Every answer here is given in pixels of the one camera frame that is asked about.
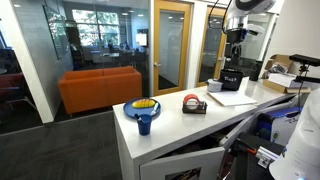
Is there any blue white box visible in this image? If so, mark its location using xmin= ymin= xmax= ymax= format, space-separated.
xmin=256 ymin=107 xmax=302 ymax=146

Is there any blue plastic cup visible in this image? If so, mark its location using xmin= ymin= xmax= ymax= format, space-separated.
xmin=137 ymin=114 xmax=152 ymax=135

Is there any yellow toy corn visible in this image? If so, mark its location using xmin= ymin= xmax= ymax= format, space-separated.
xmin=132 ymin=99 xmax=155 ymax=108

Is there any black camera on stand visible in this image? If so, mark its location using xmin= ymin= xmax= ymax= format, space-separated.
xmin=289 ymin=54 xmax=320 ymax=83

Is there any black trash bin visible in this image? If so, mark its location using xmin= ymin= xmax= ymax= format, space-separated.
xmin=219 ymin=69 xmax=244 ymax=91

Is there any white lined notepad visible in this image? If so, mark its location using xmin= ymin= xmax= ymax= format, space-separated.
xmin=208 ymin=91 xmax=256 ymax=106

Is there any blue round plate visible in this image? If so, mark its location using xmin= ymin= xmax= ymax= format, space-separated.
xmin=123 ymin=99 xmax=161 ymax=119

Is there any orange sofa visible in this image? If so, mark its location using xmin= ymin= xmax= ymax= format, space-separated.
xmin=58 ymin=66 xmax=142 ymax=115

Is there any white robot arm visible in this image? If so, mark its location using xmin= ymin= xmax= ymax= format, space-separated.
xmin=222 ymin=0 xmax=276 ymax=60

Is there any red tape dispenser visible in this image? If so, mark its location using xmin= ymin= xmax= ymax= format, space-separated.
xmin=182 ymin=94 xmax=207 ymax=114

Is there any open cardboard box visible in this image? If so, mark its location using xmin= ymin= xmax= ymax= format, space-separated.
xmin=262 ymin=54 xmax=311 ymax=94

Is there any black cylinder bottle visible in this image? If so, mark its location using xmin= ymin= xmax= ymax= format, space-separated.
xmin=249 ymin=61 xmax=263 ymax=81

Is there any light blue toy fork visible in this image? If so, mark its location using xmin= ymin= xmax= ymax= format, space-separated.
xmin=150 ymin=102 xmax=159 ymax=116

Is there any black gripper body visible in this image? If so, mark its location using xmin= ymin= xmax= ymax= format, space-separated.
xmin=225 ymin=29 xmax=247 ymax=58

